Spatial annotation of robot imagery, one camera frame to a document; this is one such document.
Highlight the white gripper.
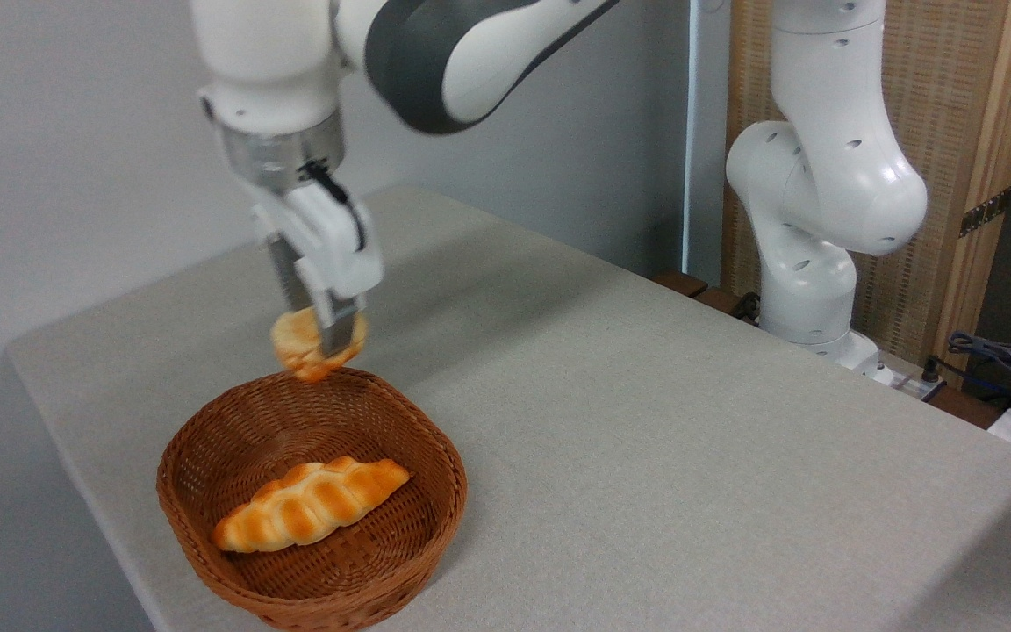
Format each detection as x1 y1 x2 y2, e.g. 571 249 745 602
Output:
250 182 384 357

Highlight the round golden bread bun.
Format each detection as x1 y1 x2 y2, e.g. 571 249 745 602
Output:
269 306 369 384

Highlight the long braided bread loaf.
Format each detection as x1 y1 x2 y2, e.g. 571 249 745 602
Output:
212 456 412 554

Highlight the brown woven wicker basket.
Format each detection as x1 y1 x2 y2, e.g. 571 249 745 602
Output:
156 366 469 632

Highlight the grey tablecloth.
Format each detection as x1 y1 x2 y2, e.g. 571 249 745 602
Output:
5 184 1011 632

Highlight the metal screen hinge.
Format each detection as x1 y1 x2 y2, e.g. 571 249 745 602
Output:
958 188 1011 239

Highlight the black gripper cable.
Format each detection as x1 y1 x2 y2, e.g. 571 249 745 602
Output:
299 160 369 252

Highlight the white vertical wall trim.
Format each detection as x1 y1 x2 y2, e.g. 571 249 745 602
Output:
681 0 702 275

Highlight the black cable bundle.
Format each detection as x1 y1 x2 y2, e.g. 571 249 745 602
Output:
948 331 1011 406

